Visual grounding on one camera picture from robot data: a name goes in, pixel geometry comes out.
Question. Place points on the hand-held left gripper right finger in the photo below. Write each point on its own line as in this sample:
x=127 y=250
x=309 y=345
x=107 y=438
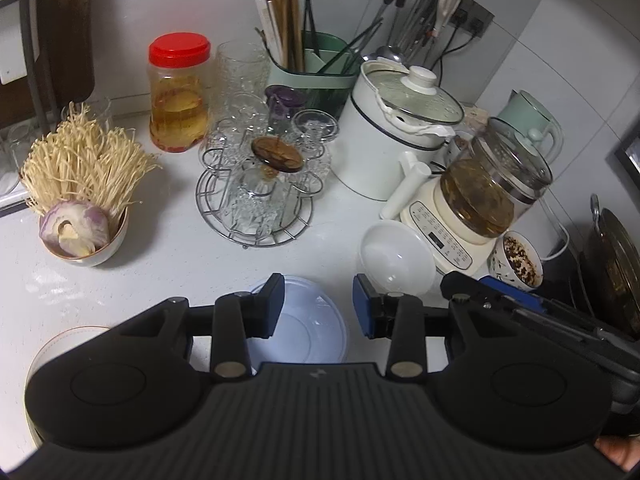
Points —
x=362 y=310

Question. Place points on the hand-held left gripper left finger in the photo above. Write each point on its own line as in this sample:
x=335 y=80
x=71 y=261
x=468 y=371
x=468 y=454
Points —
x=272 y=310

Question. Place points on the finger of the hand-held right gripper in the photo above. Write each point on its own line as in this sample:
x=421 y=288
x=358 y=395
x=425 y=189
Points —
x=510 y=300

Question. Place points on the light blue plastic bowl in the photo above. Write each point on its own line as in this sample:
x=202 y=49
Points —
x=310 y=330

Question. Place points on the white ceramic bowl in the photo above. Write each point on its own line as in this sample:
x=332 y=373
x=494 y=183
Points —
x=395 y=260

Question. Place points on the white plate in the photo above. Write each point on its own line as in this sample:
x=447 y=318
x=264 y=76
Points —
x=65 y=342

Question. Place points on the person's right hand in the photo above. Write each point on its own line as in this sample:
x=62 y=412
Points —
x=622 y=455

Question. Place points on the leaf-patterned ceramic bowl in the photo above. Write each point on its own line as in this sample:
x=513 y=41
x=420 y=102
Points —
x=517 y=260

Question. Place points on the dark steel wok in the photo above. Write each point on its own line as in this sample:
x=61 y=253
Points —
x=615 y=260

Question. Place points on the glass health kettle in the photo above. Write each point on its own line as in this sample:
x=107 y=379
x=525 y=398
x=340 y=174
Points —
x=480 y=200

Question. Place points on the wooden-lid glass bottle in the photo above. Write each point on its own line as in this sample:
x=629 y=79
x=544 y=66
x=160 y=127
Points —
x=277 y=155

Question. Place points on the white electric cooking pot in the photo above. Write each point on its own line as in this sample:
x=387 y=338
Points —
x=370 y=145

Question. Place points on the white bowl with gold rim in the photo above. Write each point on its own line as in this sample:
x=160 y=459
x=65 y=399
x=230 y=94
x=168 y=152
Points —
x=107 y=250

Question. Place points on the mint green electric kettle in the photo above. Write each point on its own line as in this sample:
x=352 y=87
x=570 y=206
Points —
x=530 y=115

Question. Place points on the black framed panel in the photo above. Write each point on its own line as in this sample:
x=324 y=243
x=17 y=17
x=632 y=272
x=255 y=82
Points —
x=631 y=155

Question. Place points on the purple glass cup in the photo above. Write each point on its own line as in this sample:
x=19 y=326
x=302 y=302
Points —
x=284 y=107

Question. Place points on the halved purple onion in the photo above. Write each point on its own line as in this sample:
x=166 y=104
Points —
x=75 y=227

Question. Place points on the red-lid plastic jar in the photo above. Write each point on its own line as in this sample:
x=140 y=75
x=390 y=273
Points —
x=179 y=105

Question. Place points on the green chopstick holder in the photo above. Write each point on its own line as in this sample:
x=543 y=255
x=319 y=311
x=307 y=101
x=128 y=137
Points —
x=320 y=80

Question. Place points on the tall patterned glass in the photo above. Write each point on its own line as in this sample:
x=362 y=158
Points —
x=242 y=75

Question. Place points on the bunch of enoki mushrooms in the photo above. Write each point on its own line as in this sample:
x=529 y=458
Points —
x=80 y=160

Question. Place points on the steel ladle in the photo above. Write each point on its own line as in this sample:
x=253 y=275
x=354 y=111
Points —
x=390 y=52

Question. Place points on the clear drinking glass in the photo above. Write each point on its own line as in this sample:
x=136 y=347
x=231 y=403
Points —
x=97 y=112
x=12 y=160

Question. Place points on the white drain tray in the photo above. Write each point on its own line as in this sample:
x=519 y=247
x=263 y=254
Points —
x=12 y=202

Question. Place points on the white chopstick packet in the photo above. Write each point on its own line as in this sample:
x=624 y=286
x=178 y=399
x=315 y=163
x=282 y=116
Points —
x=267 y=25

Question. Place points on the bundle of dark chopsticks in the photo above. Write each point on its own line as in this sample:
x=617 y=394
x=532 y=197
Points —
x=311 y=20

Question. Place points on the bundle of wooden chopsticks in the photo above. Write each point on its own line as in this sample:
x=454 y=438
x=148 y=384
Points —
x=285 y=15

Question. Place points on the wooden cutting board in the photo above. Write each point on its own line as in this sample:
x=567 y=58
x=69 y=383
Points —
x=67 y=35

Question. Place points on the grey metal knife rack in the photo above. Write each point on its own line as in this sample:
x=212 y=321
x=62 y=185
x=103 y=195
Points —
x=30 y=50

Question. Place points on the white rack cup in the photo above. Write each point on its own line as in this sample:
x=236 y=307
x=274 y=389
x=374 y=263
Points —
x=11 y=55

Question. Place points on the black wall socket strip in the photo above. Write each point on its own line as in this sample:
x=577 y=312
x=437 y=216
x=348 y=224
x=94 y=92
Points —
x=475 y=15

